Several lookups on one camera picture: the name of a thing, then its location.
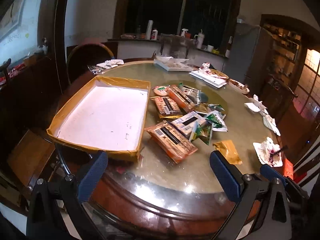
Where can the red white wrapper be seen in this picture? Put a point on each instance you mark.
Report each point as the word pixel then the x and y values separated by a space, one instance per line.
pixel 205 67

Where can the dark gold snack packet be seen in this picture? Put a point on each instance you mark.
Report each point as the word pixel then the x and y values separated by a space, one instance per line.
pixel 227 151

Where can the round golden turntable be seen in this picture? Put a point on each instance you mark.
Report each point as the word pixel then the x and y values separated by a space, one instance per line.
pixel 213 99

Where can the woven basket plate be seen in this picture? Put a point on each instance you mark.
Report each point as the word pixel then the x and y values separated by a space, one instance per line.
pixel 221 73

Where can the white tumbler with straw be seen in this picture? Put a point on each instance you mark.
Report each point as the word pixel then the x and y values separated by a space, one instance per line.
pixel 199 41

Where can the brown wooden chair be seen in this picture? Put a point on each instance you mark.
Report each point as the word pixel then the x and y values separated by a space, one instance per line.
pixel 30 160

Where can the dark carved wooden chair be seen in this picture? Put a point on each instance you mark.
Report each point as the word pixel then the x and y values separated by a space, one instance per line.
pixel 280 90

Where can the framed wall picture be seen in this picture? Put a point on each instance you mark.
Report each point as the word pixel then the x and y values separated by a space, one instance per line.
pixel 12 17

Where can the wooden shelf cabinet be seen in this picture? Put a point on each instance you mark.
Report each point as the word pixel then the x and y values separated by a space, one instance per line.
pixel 285 47

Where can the clear plastic chair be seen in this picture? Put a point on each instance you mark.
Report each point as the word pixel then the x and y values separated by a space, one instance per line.
pixel 175 45

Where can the white labelled snack packet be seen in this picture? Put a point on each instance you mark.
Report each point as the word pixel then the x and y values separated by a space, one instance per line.
pixel 186 122

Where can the white tray with red scraps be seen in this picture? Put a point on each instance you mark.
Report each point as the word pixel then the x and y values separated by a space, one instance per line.
pixel 207 77

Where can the green yellow snack packet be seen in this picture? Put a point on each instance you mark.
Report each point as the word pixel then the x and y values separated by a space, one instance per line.
pixel 202 132

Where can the large orange barcode snack packet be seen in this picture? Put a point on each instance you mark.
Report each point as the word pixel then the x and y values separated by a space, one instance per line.
pixel 172 142

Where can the white paper towel roll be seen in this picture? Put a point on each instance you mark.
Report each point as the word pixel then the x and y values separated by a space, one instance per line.
pixel 149 30

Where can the dark window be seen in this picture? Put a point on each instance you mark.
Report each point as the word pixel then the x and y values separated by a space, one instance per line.
pixel 180 5

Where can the white bowl with leftovers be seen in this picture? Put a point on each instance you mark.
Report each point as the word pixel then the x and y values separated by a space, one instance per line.
pixel 240 86

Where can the glass paned door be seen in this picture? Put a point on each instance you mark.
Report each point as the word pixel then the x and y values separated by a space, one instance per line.
pixel 308 87

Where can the crumpled white tissue pile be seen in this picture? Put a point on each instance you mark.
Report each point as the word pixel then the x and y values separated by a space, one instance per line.
pixel 110 63

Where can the clear dark snack packet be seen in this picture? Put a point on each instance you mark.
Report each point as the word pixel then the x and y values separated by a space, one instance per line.
pixel 192 92

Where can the grey refrigerator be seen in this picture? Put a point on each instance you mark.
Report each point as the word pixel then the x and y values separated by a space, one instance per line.
pixel 250 50

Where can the black utensil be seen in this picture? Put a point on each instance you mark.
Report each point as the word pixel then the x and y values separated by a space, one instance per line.
pixel 278 150

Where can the round orange snack packet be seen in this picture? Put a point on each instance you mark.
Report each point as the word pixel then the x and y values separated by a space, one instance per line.
pixel 160 91

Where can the white cup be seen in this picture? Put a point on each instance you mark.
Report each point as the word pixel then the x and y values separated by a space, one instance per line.
pixel 210 48

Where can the green white snack packet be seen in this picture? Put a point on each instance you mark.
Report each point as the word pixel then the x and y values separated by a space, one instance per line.
pixel 216 121

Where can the yellow taped cardboard tray box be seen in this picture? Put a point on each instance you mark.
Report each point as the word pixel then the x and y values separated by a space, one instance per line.
pixel 105 115

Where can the long orange snack packet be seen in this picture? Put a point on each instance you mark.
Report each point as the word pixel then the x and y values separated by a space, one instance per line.
pixel 180 97

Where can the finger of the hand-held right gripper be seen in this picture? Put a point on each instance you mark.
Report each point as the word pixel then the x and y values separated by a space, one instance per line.
pixel 271 172

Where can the small gold snack packet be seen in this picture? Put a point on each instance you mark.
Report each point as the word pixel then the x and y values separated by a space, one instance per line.
pixel 202 108

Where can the dark wooden sideboard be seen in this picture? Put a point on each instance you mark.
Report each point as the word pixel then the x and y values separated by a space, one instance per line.
pixel 27 95

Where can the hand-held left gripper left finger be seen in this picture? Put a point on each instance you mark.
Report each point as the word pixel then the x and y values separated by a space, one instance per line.
pixel 91 180

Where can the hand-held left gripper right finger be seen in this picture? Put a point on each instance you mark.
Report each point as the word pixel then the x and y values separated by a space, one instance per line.
pixel 226 180

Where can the dark window counter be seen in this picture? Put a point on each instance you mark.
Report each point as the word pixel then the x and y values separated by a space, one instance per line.
pixel 140 48

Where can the brown orange snack packet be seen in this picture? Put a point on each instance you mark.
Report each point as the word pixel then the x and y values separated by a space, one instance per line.
pixel 166 106

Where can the stained tissue on plate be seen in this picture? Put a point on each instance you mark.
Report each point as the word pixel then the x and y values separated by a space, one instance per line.
pixel 267 152

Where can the red paper packet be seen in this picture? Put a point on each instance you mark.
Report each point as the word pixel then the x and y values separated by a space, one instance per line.
pixel 292 170

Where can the white tray with food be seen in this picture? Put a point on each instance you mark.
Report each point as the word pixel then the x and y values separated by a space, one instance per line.
pixel 172 63

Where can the round-backed brown chair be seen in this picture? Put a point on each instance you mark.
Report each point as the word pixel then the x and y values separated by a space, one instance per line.
pixel 87 57

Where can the white spray bottle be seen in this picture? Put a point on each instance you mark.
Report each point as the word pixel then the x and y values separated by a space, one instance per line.
pixel 185 33

